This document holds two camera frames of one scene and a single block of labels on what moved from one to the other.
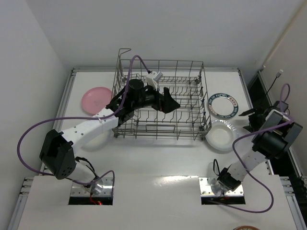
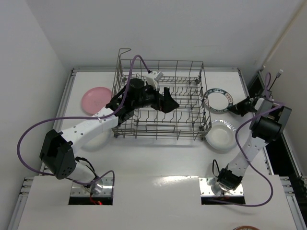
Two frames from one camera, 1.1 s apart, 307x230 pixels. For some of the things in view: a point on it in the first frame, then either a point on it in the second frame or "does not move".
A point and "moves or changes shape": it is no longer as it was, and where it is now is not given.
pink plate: [95, 99] does not move
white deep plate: [220, 137] does not move
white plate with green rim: [223, 106] moves or changes shape
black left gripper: [159, 101] does not move
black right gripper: [254, 117] -> [241, 108]
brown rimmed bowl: [246, 227] does not move
